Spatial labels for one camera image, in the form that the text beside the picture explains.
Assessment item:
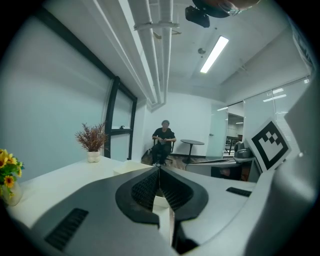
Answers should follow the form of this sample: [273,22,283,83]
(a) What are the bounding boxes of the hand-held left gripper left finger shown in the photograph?
[12,166,179,256]

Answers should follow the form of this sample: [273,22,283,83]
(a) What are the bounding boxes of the person's grey shirt torso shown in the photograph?
[292,24,316,73]

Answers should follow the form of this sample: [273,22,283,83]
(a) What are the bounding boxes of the black metal railing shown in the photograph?
[224,136,243,156]

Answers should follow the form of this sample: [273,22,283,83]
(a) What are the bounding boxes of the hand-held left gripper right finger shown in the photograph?
[159,166,258,256]

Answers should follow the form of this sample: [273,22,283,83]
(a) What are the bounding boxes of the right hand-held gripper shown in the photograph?
[186,119,292,183]

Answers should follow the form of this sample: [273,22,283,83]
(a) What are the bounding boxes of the sunflower bouquet in vase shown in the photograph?
[0,149,25,207]

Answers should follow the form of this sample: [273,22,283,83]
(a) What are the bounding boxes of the black office chair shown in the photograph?
[152,138,176,165]

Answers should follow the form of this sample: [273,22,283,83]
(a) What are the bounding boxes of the person's eyeglasses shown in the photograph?
[219,1,251,16]

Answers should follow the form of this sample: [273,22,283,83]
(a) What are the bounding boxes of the round black side table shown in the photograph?
[180,139,205,165]

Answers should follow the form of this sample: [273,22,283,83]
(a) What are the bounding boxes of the frosted glass door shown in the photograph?
[206,103,229,161]

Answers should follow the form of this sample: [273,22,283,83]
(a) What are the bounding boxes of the dried reddish plant white vase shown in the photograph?
[74,122,109,164]

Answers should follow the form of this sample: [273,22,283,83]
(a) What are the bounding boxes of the long ceiling light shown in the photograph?
[199,35,230,74]

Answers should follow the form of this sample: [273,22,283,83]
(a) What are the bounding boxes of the white ceiling pipes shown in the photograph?
[82,0,181,111]

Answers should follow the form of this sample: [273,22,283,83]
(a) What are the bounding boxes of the grey gripper-mounted camera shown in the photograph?
[234,141,253,159]

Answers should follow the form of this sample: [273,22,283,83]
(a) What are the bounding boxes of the black window frame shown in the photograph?
[34,7,138,161]

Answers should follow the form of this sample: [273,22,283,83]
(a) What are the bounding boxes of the cream plastic organizer tray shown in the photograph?
[112,159,154,177]

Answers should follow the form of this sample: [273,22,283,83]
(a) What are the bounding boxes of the black head-worn camera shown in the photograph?
[184,5,211,28]

